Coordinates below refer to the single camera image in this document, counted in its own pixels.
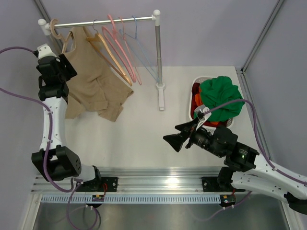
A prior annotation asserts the orange cloth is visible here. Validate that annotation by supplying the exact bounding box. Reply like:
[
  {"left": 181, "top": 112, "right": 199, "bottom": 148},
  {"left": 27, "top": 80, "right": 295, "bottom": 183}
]
[{"left": 194, "top": 88, "right": 227, "bottom": 126}]

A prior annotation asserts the silver clothes rack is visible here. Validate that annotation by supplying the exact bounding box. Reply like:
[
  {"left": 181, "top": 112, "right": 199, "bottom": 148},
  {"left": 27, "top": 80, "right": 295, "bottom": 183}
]
[{"left": 37, "top": 10, "right": 166, "bottom": 111}]

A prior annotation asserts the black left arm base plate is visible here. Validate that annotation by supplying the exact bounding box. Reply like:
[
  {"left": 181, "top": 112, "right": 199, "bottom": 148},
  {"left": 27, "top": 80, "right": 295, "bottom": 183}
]
[{"left": 77, "top": 177, "right": 118, "bottom": 192}]

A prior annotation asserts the dark red cloth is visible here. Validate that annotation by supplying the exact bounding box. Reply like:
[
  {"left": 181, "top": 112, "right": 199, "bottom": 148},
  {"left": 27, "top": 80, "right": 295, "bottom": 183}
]
[{"left": 191, "top": 82, "right": 228, "bottom": 128}]

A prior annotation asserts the orange wooden hanger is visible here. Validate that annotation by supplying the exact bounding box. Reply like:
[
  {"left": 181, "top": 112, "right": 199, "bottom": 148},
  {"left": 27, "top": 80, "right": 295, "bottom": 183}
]
[{"left": 86, "top": 20, "right": 132, "bottom": 86}]

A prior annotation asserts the beige wooden hanger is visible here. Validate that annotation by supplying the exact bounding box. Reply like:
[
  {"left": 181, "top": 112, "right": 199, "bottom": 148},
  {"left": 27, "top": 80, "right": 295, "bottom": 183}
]
[{"left": 49, "top": 19, "right": 73, "bottom": 53}]

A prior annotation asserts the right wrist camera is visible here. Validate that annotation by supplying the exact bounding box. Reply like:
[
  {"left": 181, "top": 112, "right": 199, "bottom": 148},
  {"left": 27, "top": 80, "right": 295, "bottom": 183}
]
[{"left": 194, "top": 104, "right": 212, "bottom": 129}]

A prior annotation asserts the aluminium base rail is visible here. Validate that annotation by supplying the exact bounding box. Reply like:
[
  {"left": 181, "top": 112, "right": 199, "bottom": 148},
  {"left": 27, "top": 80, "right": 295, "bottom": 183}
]
[{"left": 30, "top": 167, "right": 248, "bottom": 194}]

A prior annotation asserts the aluminium frame post left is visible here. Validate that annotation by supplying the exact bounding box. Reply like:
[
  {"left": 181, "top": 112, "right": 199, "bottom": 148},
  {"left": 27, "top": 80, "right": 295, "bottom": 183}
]
[{"left": 33, "top": 0, "right": 63, "bottom": 58}]

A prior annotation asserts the green cloth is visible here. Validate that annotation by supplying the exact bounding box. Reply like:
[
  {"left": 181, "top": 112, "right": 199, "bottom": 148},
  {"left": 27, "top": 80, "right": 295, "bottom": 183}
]
[{"left": 199, "top": 76, "right": 245, "bottom": 122}]

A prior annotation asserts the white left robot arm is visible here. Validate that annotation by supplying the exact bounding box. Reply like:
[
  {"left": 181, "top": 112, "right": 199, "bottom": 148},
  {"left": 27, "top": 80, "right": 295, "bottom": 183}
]
[{"left": 31, "top": 54, "right": 103, "bottom": 193}]

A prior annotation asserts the aluminium frame post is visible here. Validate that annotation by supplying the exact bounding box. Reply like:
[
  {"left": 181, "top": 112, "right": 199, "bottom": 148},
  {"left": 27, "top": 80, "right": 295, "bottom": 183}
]
[
  {"left": 33, "top": 0, "right": 63, "bottom": 58},
  {"left": 241, "top": 0, "right": 287, "bottom": 72}
]

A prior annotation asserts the aluminium frame post right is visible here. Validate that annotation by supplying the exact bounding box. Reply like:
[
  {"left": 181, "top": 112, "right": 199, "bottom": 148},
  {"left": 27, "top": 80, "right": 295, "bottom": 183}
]
[{"left": 241, "top": 0, "right": 287, "bottom": 72}]

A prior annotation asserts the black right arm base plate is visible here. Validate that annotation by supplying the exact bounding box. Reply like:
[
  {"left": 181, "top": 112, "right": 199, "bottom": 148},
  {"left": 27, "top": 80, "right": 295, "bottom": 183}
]
[{"left": 201, "top": 176, "right": 246, "bottom": 192}]

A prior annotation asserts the white slotted cable duct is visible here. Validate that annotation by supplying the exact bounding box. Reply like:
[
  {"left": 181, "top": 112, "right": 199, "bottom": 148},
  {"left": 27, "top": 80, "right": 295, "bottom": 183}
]
[{"left": 41, "top": 194, "right": 221, "bottom": 204}]

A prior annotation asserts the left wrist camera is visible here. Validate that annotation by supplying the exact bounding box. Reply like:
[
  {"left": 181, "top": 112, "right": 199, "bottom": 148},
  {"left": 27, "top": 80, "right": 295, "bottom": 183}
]
[{"left": 34, "top": 44, "right": 57, "bottom": 59}]

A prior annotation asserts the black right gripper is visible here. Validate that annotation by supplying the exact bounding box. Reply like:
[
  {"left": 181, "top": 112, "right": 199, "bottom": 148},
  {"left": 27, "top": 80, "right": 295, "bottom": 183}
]
[{"left": 163, "top": 116, "right": 223, "bottom": 158}]

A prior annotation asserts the white laundry basket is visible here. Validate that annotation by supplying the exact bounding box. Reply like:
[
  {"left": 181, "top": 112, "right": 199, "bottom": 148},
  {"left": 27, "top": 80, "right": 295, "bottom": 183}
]
[{"left": 188, "top": 76, "right": 234, "bottom": 132}]

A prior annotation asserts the beige t shirt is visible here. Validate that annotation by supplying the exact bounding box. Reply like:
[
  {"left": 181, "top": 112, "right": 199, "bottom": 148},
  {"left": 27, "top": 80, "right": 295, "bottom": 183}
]
[{"left": 64, "top": 27, "right": 133, "bottom": 122}]

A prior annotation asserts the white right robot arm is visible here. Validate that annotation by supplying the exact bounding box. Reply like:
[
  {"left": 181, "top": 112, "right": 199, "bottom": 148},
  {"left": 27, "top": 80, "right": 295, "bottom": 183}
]
[{"left": 163, "top": 120, "right": 307, "bottom": 214}]

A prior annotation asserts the thick pink plastic hanger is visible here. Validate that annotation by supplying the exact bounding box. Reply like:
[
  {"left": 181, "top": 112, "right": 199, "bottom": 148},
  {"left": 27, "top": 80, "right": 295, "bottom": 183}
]
[{"left": 102, "top": 14, "right": 137, "bottom": 83}]

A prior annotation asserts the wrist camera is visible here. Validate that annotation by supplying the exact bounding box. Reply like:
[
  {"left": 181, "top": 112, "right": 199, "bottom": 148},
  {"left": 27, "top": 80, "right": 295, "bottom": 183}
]
[
  {"left": 194, "top": 104, "right": 212, "bottom": 129},
  {"left": 34, "top": 44, "right": 57, "bottom": 59}
]

